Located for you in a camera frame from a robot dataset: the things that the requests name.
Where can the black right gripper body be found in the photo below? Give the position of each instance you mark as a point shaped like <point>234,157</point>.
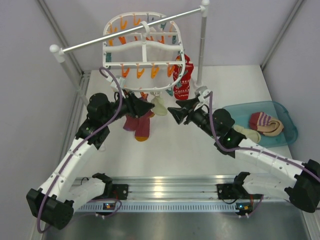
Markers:
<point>200,117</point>

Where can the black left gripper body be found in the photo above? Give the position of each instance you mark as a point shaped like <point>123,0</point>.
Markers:
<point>127,108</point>

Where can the cream sock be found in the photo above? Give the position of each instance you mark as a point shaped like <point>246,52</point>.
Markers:
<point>249,133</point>
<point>159,107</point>

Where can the white round clip hanger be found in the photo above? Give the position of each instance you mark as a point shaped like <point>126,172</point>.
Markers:
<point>149,59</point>

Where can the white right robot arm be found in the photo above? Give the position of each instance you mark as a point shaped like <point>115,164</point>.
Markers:
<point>292,180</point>

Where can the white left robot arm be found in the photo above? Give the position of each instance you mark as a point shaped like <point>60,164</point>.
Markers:
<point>55,201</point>

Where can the maroon sock pair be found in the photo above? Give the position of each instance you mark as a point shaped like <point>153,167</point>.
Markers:
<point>140,126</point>

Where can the red patterned sock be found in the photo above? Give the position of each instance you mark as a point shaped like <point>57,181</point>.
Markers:
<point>182,89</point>

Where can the teal plastic basin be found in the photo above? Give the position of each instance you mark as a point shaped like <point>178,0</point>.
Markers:
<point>241,114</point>

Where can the striped pink purple sock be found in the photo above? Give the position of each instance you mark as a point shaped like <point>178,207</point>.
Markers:
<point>265,124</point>

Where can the white metal drying rack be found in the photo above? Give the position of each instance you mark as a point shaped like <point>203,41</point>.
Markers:
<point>83,20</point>

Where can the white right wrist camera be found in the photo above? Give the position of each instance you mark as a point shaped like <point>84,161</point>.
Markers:
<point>202,92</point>

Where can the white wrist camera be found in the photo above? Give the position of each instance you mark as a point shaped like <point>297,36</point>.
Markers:
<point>202,92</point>
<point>118,82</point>

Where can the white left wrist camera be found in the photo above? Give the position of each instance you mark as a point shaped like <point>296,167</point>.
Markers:
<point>118,82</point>

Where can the aluminium rail base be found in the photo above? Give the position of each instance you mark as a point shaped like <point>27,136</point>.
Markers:
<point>203,194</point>

